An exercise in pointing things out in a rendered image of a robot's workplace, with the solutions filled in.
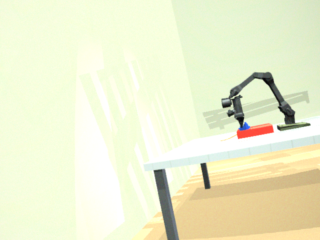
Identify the red flat plate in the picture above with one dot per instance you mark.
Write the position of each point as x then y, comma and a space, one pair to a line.
255, 131

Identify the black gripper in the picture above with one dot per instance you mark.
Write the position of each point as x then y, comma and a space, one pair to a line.
239, 115

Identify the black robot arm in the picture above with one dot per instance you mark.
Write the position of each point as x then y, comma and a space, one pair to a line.
267, 77

